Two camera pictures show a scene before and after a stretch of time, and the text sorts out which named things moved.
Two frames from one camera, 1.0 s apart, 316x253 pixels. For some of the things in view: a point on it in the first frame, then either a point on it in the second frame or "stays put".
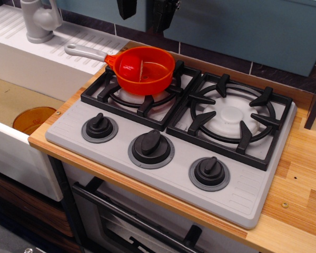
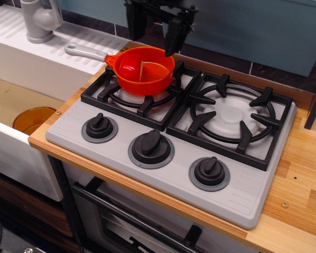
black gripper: (164, 10) to (183, 11)
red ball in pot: (131, 67) stays put
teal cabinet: (290, 35) stays put
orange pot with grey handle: (134, 70) stays put
